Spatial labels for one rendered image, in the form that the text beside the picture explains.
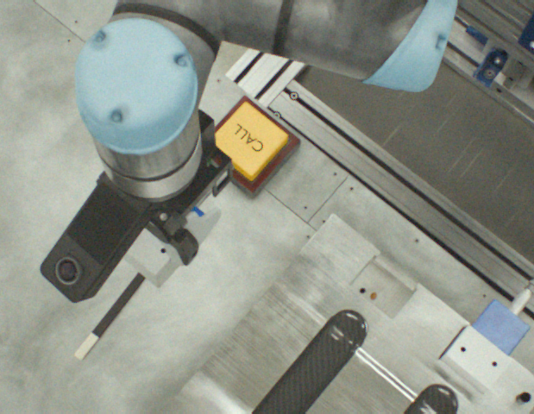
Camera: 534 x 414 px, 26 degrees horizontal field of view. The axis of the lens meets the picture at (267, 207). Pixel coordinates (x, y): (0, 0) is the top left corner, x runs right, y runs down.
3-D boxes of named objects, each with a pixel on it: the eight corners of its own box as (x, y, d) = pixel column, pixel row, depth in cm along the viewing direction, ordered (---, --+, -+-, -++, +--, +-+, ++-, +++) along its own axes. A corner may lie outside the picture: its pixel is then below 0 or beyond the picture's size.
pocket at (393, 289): (373, 258, 113) (378, 249, 109) (416, 292, 112) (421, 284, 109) (345, 292, 112) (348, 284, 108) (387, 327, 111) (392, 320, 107)
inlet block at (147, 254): (210, 156, 110) (209, 137, 105) (249, 188, 109) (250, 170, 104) (119, 255, 107) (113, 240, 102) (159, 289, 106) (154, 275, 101)
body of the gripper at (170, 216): (235, 183, 96) (235, 134, 85) (168, 258, 94) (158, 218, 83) (168, 128, 98) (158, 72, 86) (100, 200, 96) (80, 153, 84)
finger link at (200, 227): (241, 239, 104) (221, 195, 96) (198, 286, 102) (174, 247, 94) (216, 220, 105) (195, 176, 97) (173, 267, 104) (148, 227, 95)
